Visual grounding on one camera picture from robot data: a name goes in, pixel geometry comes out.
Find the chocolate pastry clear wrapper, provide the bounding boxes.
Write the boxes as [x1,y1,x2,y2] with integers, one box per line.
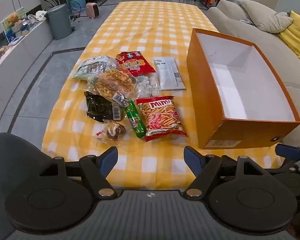
[96,120,126,146]

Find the dark seaweed snack pack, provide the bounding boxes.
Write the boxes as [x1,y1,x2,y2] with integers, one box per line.
[84,91,126,122]

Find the green candy bar wrapper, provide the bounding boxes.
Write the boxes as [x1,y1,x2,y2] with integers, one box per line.
[124,99,146,138]

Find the Mimi red snack bag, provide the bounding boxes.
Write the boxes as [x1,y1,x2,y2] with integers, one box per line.
[136,95,187,141]

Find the clear bag fried snacks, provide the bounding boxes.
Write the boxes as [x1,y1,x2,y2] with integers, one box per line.
[85,69,138,107]

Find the white sachet packet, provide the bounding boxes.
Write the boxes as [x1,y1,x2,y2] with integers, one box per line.
[153,56,186,90]

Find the clear bag white candies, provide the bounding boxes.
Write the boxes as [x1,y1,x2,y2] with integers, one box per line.
[136,73,160,98]

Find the pale green cookie bag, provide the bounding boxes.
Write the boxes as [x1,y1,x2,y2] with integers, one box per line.
[72,55,117,81]

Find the red chip bag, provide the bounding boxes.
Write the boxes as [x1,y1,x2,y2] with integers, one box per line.
[116,51,155,76]

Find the orange cardboard box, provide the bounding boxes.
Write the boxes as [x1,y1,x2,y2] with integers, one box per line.
[186,28,300,150]

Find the beige sofa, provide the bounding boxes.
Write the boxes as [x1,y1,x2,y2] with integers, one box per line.
[206,0,300,146]

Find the yellow cushion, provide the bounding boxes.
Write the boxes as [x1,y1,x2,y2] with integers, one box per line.
[277,10,300,60]

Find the white tv console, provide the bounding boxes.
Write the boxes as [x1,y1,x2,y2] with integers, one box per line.
[0,21,52,105]

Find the beige cushion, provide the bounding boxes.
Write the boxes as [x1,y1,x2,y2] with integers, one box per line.
[237,0,294,34]

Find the yellow checkered tablecloth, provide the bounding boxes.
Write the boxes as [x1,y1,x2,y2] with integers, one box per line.
[41,0,283,190]

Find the grey-green trash bin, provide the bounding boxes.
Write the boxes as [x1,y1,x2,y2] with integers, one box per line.
[45,4,72,40]

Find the pink small heater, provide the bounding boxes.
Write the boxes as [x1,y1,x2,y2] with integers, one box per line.
[85,2,100,18]

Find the teddy bear picture box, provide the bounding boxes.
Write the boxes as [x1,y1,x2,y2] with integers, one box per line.
[1,7,30,43]

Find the blue water jug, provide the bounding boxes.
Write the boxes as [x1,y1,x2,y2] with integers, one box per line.
[66,0,86,14]

